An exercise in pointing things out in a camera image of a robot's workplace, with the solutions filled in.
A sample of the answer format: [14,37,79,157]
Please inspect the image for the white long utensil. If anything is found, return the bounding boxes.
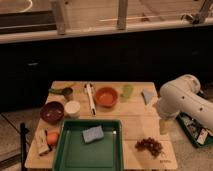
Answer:
[86,83,96,116]

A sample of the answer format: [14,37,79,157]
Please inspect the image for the grey blue triangular cloth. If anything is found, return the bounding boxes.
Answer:
[141,89,154,105]

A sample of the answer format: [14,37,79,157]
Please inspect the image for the green plastic tray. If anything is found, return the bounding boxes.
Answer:
[52,119,124,171]

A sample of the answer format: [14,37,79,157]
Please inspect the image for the dark purple grape bunch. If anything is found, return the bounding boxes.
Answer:
[135,137,163,157]

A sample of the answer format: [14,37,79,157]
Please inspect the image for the black chair post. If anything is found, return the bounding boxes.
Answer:
[20,123,27,171]

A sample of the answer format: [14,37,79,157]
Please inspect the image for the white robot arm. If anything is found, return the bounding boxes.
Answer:
[156,74,213,130]

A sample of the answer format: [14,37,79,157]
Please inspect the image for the dark maroon bowl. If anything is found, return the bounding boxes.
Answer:
[40,101,64,124]

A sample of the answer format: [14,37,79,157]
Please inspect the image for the orange red bowl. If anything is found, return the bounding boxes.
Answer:
[94,87,118,108]

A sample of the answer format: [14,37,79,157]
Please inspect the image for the green bin with items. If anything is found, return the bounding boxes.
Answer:
[176,112,213,148]

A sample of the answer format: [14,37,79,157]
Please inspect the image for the blue sponge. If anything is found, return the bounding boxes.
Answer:
[83,126,104,143]

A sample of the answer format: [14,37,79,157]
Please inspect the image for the light green cup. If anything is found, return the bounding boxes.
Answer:
[121,84,134,98]

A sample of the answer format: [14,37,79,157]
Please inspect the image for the small metal cup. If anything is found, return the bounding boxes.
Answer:
[62,88,73,101]

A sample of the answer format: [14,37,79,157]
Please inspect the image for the white cup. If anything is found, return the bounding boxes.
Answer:
[64,100,80,118]

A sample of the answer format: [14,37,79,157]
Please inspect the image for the orange fruit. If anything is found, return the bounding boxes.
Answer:
[47,132,59,146]

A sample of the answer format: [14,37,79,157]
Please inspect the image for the green vegetable toy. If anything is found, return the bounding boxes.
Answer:
[48,88,62,95]

